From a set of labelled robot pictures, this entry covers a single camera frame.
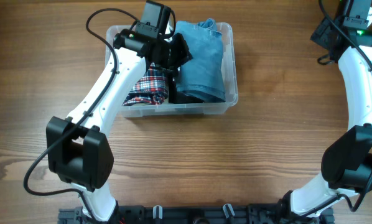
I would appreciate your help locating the red plaid cloth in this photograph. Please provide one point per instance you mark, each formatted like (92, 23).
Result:
(151, 89)

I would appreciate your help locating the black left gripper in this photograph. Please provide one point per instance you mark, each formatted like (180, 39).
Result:
(183, 55)

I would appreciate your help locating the black cloth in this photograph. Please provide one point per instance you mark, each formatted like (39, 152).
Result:
(176, 97)

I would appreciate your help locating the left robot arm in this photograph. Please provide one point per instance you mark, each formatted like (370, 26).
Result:
(78, 147)

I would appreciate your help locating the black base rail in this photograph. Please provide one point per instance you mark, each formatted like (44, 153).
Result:
(252, 214)

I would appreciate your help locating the blue denim cloth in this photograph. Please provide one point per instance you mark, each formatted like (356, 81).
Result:
(201, 76)

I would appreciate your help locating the clear plastic storage container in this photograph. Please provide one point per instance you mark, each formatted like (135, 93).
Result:
(228, 71)

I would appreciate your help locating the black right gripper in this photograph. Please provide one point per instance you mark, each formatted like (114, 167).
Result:
(322, 31)

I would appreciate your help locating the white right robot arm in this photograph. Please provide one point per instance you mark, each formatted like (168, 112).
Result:
(346, 166)

